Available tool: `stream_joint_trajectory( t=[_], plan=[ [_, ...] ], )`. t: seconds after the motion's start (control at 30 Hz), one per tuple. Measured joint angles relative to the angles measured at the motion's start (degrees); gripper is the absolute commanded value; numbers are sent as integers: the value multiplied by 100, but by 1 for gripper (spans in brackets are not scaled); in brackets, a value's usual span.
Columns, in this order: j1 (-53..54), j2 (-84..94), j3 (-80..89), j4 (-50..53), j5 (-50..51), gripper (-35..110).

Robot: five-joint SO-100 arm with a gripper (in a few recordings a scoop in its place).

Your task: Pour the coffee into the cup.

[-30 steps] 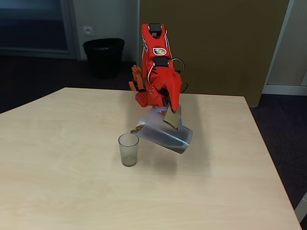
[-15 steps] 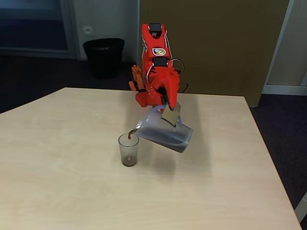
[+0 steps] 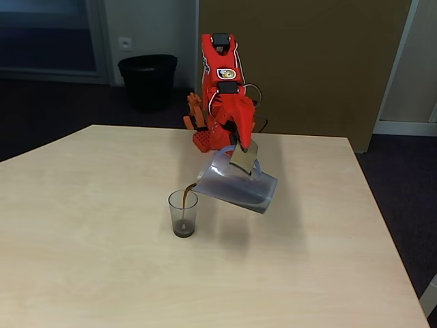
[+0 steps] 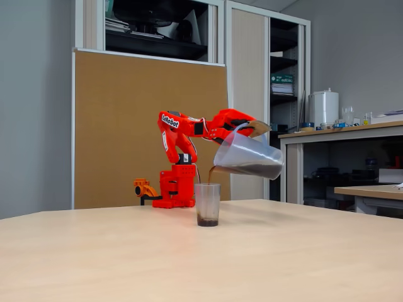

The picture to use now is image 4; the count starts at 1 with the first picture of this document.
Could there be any grey open shelf cabinet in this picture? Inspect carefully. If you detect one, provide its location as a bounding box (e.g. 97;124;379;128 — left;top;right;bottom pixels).
74;0;227;67

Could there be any flat white box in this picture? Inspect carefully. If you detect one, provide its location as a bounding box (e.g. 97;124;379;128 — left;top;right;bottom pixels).
371;113;403;125

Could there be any grey tambour door cabinet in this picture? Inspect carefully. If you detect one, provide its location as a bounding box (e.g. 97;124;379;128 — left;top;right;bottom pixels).
225;0;312;202

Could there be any white folded sheet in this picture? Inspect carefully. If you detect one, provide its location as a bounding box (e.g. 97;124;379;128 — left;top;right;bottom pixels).
156;9;202;45

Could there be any green box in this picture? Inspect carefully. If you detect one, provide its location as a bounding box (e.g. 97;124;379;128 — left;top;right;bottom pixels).
270;74;294;85

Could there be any white cylindrical appliance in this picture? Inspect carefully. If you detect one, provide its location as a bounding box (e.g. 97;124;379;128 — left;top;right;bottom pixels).
308;87;340;129

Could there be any small clear drinking glass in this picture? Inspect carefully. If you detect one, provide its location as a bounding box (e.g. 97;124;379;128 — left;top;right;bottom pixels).
194;183;222;227

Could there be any black bag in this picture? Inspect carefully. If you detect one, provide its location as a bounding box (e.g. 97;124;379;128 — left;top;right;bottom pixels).
112;0;198;43

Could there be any brown cork pinboard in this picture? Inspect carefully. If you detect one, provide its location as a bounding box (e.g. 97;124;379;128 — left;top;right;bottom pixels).
71;47;232;210

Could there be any orange table clamp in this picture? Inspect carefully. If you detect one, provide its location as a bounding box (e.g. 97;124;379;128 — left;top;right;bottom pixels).
133;178;163;206

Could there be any white storage box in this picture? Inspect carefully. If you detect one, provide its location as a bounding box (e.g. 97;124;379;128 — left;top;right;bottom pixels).
378;168;403;184

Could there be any translucent plastic measuring jug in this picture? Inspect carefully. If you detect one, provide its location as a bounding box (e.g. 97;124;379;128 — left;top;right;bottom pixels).
213;120;285;181

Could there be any black equipment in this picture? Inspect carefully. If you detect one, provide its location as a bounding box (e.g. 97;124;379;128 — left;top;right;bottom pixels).
310;166;378;183

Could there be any stack of papers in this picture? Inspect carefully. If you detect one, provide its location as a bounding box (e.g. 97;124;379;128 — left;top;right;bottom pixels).
105;17;131;33

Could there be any low wooden top desk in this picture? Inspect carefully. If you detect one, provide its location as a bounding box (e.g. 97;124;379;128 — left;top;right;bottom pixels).
334;184;403;218

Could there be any stack of white documents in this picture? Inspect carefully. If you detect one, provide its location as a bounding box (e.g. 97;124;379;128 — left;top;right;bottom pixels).
270;83;295;96

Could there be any wooden top side counter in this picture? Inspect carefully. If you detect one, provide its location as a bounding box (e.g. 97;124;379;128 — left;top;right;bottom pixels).
278;121;403;205

